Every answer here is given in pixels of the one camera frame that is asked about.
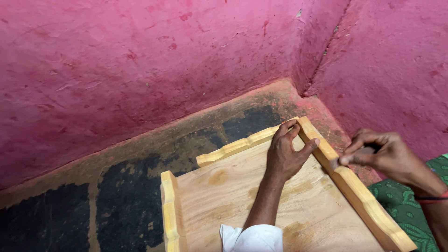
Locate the person's left hand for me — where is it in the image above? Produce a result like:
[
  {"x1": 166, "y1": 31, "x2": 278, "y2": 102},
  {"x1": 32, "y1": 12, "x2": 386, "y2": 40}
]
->
[{"x1": 266, "y1": 119, "x2": 321, "y2": 182}]

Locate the person's right hand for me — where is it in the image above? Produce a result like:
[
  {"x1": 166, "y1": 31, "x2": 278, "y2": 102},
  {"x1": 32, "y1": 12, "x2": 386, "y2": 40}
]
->
[{"x1": 338, "y1": 128, "x2": 421, "y2": 187}]

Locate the white shirt sleeve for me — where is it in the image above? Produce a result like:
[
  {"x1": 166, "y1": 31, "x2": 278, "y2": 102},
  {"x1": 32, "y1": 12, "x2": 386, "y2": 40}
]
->
[{"x1": 219, "y1": 224, "x2": 284, "y2": 252}]

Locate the green patterned cloth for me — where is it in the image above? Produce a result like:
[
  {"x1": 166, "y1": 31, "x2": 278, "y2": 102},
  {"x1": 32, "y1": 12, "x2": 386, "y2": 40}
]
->
[{"x1": 367, "y1": 153, "x2": 448, "y2": 252}]

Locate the brown sandpaper piece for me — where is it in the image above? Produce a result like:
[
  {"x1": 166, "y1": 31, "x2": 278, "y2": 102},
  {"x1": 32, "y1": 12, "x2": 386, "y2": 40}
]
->
[{"x1": 328, "y1": 143, "x2": 382, "y2": 171}]

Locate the red and black wrist thread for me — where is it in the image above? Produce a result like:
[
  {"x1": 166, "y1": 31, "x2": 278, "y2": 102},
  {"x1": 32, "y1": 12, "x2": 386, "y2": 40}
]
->
[{"x1": 414, "y1": 190, "x2": 448, "y2": 205}]

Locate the light wooden tray with rails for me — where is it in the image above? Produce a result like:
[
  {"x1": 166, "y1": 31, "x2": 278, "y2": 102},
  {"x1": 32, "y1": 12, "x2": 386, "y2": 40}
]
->
[{"x1": 160, "y1": 116, "x2": 418, "y2": 252}]

